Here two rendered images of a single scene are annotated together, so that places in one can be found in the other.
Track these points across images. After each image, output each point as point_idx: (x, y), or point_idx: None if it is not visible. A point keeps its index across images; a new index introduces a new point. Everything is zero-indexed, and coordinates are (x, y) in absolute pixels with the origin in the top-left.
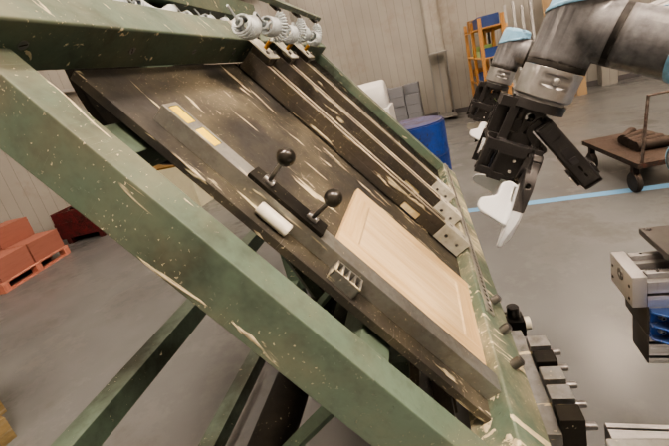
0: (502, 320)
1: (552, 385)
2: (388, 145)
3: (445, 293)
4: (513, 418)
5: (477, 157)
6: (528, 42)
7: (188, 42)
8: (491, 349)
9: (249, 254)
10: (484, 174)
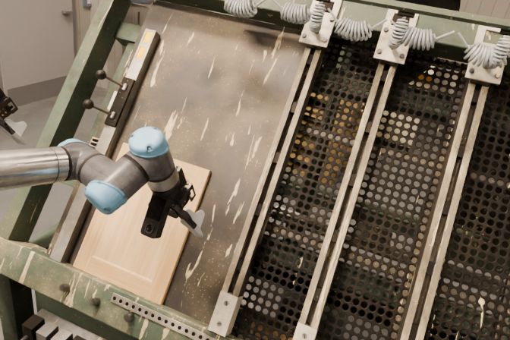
0: (112, 316)
1: (54, 327)
2: (420, 258)
3: (127, 253)
4: (32, 251)
5: (15, 109)
6: (127, 152)
7: (218, 3)
8: (77, 270)
9: (70, 88)
10: (18, 122)
